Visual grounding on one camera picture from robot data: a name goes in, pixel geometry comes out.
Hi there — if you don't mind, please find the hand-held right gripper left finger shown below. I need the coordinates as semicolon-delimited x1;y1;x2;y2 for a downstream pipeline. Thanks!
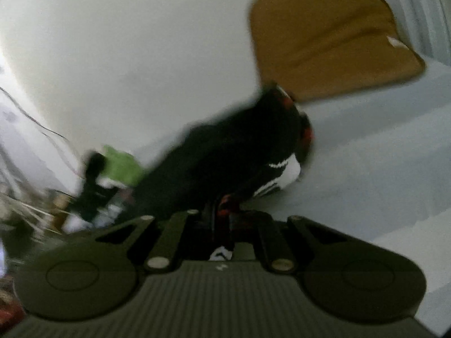
93;208;216;272

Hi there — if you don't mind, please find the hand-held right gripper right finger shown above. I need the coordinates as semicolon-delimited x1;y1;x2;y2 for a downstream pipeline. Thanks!
229;209;370;273

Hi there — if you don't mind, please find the black garment with white print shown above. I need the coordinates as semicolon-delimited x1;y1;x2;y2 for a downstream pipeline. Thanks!
132;84;315;262

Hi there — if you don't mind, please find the white cloth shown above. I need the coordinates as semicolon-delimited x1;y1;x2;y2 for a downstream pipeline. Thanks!
99;178;124;191

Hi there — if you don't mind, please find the green cloth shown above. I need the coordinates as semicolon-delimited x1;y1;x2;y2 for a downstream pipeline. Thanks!
100;145;146;187

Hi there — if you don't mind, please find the dark cloth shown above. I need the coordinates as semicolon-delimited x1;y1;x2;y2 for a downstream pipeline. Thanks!
72;151;118;222

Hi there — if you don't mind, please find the wooden chair seat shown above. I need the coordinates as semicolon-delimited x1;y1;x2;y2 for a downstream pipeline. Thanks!
248;0;427;104

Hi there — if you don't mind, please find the thin black cable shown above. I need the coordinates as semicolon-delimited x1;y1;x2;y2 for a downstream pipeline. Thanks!
0;86;83;177

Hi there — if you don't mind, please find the white door frame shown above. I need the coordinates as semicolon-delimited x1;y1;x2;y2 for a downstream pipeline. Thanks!
384;0;451;66

